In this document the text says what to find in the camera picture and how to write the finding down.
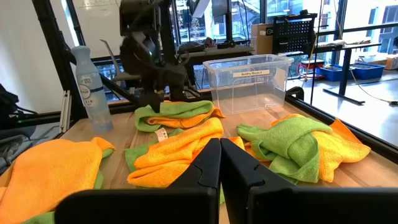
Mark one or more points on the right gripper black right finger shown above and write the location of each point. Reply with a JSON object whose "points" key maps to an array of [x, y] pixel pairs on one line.
{"points": [[280, 205]]}

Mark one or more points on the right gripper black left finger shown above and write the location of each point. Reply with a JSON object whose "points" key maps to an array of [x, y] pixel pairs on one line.
{"points": [[192, 205]]}

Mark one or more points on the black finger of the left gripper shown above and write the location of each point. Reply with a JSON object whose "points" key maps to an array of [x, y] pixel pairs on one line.
{"points": [[159, 99], [147, 98]]}

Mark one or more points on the orange microfiber towel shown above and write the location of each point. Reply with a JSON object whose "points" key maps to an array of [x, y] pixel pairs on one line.
{"points": [[339, 155], [186, 121], [174, 155], [46, 174]]}

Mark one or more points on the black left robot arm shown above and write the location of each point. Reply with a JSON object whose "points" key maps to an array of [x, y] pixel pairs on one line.
{"points": [[140, 43]]}

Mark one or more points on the black backlit keyboard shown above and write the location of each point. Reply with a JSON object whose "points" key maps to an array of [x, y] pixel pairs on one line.
{"points": [[191, 47]]}

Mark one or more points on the light blue plastic bottle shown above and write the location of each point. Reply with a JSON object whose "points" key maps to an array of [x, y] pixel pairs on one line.
{"points": [[93, 93]]}

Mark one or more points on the gray operator desk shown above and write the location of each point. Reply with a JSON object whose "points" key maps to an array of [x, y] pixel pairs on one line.
{"points": [[224, 51]]}

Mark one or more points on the clear plastic storage bin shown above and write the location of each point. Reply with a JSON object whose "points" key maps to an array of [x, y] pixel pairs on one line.
{"points": [[248, 90]]}

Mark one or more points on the brown cardboard box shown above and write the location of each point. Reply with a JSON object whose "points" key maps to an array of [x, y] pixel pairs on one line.
{"points": [[261, 37], [392, 62]]}

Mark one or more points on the black bag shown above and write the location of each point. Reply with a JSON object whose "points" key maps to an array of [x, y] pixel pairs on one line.
{"points": [[7, 105]]}

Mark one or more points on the blue plastic bin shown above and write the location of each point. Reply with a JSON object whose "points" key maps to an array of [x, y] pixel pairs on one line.
{"points": [[332, 74], [368, 71]]}

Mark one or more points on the red stool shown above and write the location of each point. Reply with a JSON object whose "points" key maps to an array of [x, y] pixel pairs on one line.
{"points": [[311, 66]]}

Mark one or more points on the black pegboard cart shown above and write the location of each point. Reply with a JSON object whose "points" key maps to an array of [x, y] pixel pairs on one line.
{"points": [[292, 34]]}

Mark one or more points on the black standing desk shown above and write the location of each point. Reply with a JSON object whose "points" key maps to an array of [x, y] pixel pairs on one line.
{"points": [[345, 71]]}

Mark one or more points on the silver metal bracket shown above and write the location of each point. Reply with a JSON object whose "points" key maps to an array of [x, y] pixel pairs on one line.
{"points": [[65, 112]]}

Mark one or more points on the black metal rig frame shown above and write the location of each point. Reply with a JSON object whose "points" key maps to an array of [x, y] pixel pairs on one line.
{"points": [[55, 40]]}

